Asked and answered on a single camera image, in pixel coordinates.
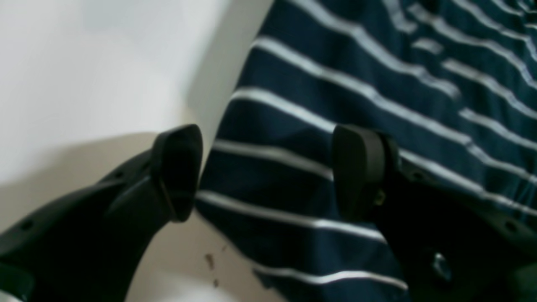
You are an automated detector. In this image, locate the black white striped t-shirt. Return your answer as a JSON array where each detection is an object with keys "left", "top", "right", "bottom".
[{"left": 196, "top": 0, "right": 536, "bottom": 302}]

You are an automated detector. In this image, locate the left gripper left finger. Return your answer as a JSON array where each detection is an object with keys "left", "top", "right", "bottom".
[{"left": 0, "top": 124, "right": 203, "bottom": 302}]

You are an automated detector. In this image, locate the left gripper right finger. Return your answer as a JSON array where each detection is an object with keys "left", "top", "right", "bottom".
[{"left": 332, "top": 125, "right": 537, "bottom": 302}]

